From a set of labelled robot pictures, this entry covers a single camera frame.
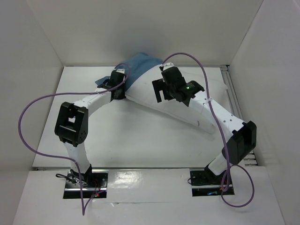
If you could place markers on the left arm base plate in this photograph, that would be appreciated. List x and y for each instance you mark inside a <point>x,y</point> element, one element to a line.
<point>97,186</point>

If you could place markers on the blue pillowcase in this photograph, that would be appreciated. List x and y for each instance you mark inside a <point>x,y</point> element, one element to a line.
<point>135,66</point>

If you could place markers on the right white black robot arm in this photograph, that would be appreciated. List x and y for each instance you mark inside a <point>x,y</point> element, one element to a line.
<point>238,136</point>

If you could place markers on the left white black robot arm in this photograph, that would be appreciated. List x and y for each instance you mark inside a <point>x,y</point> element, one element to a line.
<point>73,122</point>

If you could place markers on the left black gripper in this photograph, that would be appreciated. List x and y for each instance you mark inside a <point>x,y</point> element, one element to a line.
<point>122,95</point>

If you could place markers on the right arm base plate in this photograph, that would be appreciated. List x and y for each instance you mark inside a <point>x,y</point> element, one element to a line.
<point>205,185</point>

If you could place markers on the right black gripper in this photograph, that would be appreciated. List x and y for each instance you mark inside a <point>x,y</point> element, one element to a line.
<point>158,90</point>

